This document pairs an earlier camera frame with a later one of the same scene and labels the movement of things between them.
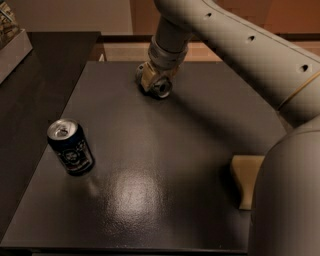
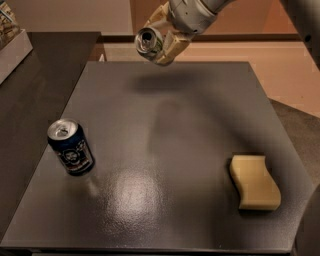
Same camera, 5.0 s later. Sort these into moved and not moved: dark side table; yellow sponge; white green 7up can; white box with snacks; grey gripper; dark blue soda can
Moved: grey gripper; white green 7up can
Not moved: dark blue soda can; dark side table; yellow sponge; white box with snacks
